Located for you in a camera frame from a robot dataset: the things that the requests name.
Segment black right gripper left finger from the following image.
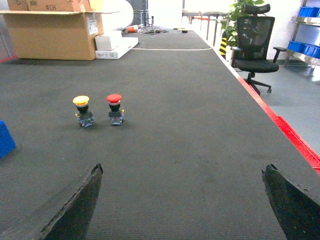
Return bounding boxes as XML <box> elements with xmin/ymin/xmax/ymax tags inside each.
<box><xmin>0</xmin><ymin>163</ymin><xmax>103</xmax><ymax>240</ymax></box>

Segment large cardboard box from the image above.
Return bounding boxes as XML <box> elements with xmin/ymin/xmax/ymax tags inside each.
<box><xmin>0</xmin><ymin>10</ymin><xmax>109</xmax><ymax>61</ymax></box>

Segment flat white box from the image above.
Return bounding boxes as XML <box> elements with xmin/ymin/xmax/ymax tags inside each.
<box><xmin>95</xmin><ymin>37</ymin><xmax>139</xmax><ymax>60</ymax></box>

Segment blue bin on shelf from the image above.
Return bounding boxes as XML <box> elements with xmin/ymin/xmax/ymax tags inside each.
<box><xmin>287</xmin><ymin>40</ymin><xmax>305</xmax><ymax>53</ymax></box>
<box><xmin>298</xmin><ymin>6</ymin><xmax>320</xmax><ymax>18</ymax></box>
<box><xmin>303</xmin><ymin>43</ymin><xmax>320</xmax><ymax>59</ymax></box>

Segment white foam roll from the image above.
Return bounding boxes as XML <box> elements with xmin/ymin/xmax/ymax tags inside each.
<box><xmin>101</xmin><ymin>0</ymin><xmax>134</xmax><ymax>32</ymax></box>

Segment blue plastic part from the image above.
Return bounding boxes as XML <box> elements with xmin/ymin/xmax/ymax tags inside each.
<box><xmin>0</xmin><ymin>120</ymin><xmax>16</xmax><ymax>159</ymax></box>

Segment yellow black striped post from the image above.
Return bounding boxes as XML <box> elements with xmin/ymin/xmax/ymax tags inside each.
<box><xmin>219</xmin><ymin>31</ymin><xmax>227</xmax><ymax>59</ymax></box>

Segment black office chair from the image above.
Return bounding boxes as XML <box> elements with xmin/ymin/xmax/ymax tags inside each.
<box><xmin>231</xmin><ymin>4</ymin><xmax>287</xmax><ymax>95</ymax></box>

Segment small white box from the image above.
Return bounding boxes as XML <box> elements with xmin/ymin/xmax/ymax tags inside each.
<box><xmin>95</xmin><ymin>30</ymin><xmax>122</xmax><ymax>51</ymax></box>

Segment cardboard box on top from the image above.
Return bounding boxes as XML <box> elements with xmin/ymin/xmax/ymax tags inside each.
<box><xmin>7</xmin><ymin>0</ymin><xmax>104</xmax><ymax>12</ymax></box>

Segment yellow mushroom push button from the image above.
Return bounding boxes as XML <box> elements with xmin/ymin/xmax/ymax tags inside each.
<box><xmin>72</xmin><ymin>95</ymin><xmax>94</xmax><ymax>128</ymax></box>

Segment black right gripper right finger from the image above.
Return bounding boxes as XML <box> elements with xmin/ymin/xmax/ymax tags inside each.
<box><xmin>261</xmin><ymin>164</ymin><xmax>320</xmax><ymax>240</ymax></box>

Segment red mushroom push button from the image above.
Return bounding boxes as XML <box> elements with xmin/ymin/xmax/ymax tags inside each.
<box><xmin>106</xmin><ymin>93</ymin><xmax>124</xmax><ymax>125</ymax></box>

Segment black cables on table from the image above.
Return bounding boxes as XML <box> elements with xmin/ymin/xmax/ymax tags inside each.
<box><xmin>139</xmin><ymin>15</ymin><xmax>170</xmax><ymax>36</ymax></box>

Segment green potted plant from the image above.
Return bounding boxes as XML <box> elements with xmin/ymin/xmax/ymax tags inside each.
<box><xmin>223</xmin><ymin>0</ymin><xmax>265</xmax><ymax>47</ymax></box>

